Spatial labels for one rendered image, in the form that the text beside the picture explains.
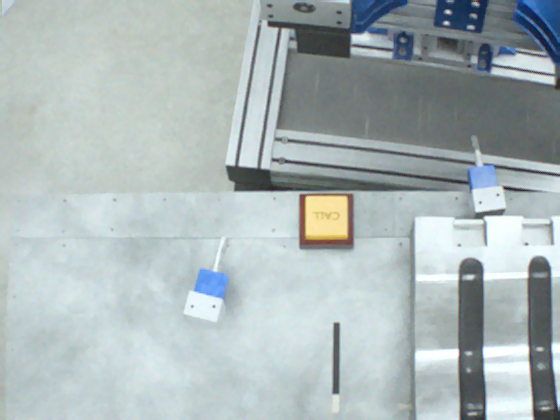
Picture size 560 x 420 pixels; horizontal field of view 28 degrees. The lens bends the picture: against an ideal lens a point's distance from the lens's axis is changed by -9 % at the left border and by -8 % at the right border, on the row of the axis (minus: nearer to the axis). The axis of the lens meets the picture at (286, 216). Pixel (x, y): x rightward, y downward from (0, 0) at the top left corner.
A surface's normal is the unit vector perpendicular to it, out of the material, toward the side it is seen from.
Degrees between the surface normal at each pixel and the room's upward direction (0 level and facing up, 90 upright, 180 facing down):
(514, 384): 28
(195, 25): 0
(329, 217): 0
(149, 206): 0
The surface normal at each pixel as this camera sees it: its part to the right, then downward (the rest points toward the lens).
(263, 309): -0.04, -0.31
